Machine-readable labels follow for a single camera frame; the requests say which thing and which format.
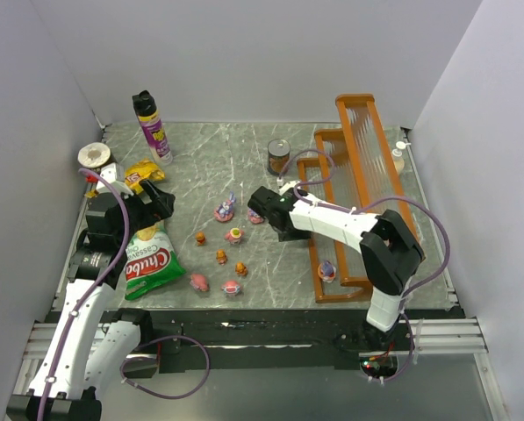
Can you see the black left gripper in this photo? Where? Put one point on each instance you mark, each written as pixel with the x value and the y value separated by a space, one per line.
pixel 157 203

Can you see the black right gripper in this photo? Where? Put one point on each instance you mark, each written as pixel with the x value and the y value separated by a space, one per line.
pixel 262 203

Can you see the purple cat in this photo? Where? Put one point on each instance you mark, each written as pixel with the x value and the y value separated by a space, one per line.
pixel 254 218

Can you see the purple bunny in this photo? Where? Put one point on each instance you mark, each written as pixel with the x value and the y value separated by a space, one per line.
pixel 225 211

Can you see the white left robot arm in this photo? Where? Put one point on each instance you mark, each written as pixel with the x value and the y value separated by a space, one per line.
pixel 74 372

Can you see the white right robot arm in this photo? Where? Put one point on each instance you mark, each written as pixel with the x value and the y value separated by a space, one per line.
pixel 390 252

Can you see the orange tiered display shelf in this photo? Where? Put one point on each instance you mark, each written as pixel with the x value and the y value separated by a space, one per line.
pixel 364 173

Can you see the yellow snack bag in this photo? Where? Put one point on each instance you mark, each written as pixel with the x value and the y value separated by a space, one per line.
pixel 143 170

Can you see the green Chuba cassava chips bag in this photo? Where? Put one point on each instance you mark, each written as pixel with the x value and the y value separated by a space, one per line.
pixel 151 262

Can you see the pink figure with green hat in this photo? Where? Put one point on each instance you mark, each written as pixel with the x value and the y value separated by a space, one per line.
pixel 234 236

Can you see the brown tin can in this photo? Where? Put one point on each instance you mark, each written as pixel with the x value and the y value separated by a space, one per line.
pixel 278 155

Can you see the small orange bear figure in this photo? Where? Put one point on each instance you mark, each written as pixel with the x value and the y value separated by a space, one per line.
pixel 200 238

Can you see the orange bear figure right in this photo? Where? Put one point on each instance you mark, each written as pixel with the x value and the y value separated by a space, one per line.
pixel 241 269

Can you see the orange bear figure middle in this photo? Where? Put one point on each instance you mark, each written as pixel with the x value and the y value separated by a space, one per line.
pixel 221 257

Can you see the chips tube with white lid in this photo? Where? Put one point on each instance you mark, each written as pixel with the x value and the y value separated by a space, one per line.
pixel 94 155

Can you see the pink pig figure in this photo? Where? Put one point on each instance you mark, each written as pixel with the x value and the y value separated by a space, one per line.
pixel 199 283

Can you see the pink round figure teal face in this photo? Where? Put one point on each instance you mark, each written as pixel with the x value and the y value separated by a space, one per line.
pixel 231 288

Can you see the purple insect spray can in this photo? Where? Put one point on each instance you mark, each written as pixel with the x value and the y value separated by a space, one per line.
pixel 151 124

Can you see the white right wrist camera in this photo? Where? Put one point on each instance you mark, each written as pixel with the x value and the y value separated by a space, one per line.
pixel 284 186

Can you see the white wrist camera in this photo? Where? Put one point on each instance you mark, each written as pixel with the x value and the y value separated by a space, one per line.
pixel 112 178
pixel 284 186

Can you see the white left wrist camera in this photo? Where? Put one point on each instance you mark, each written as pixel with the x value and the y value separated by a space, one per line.
pixel 112 178

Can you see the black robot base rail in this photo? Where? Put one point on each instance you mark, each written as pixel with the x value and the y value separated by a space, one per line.
pixel 249 339

